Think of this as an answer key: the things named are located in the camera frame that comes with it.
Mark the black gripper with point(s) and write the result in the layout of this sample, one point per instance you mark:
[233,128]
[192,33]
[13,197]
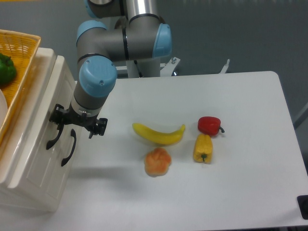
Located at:
[61,116]

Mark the black top drawer handle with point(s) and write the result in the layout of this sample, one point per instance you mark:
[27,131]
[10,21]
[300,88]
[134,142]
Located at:
[52,142]

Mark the black drawer handle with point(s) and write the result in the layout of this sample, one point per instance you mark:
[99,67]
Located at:
[52,142]
[73,135]

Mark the white drawer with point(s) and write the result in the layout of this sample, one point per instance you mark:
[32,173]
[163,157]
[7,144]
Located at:
[59,90]
[46,176]

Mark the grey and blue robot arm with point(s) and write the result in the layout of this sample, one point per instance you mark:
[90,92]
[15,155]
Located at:
[119,30]

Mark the white drawer cabinet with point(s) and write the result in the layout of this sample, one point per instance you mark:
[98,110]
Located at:
[16,136]

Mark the white plate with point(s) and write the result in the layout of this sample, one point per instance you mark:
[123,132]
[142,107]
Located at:
[3,108]

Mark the yellow toy banana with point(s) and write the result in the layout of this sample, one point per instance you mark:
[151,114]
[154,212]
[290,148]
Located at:
[158,137]

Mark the green toy bell pepper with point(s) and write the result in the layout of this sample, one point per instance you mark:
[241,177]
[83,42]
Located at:
[7,69]

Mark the orange toy bread roll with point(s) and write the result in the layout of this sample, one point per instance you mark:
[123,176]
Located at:
[157,162]

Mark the yellow woven basket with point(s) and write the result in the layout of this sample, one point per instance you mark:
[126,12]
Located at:
[22,49]

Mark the yellow toy bell pepper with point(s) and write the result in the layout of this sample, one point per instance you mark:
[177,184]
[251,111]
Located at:
[203,149]

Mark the red toy bell pepper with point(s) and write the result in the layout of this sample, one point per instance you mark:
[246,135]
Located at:
[210,125]

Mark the black object at table edge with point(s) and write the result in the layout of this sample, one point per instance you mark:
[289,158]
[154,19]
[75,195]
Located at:
[303,205]

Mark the black bottom drawer handle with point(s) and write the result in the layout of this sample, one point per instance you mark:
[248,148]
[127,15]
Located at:
[73,135]

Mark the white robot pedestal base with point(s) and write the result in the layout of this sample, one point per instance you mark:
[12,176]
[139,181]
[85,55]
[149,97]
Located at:
[173,66]

